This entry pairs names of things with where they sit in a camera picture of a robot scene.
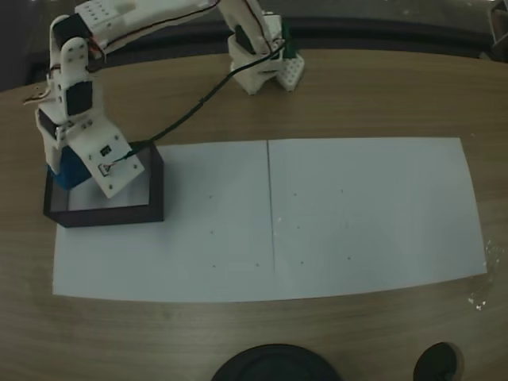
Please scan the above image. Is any blue cube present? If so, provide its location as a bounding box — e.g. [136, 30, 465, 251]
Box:
[53, 143, 96, 191]

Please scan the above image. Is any brown open box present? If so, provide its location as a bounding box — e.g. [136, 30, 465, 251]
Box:
[43, 139, 165, 229]

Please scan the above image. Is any white paper sheet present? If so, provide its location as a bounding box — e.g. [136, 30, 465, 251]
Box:
[267, 137, 489, 302]
[52, 140, 277, 304]

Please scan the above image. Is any green table clamp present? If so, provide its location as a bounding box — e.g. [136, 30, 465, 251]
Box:
[282, 24, 302, 60]

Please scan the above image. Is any large black round object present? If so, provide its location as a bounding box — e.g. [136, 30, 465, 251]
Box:
[210, 343, 342, 381]

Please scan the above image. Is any small black round object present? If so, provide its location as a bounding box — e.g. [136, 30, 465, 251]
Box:
[412, 342, 465, 381]

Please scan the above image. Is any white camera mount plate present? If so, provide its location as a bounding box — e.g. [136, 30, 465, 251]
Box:
[65, 117, 146, 200]

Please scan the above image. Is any black camera cable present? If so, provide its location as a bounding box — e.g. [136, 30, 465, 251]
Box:
[118, 37, 291, 164]

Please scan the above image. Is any grey metal frame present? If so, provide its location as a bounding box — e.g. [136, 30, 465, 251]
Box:
[488, 0, 508, 64]

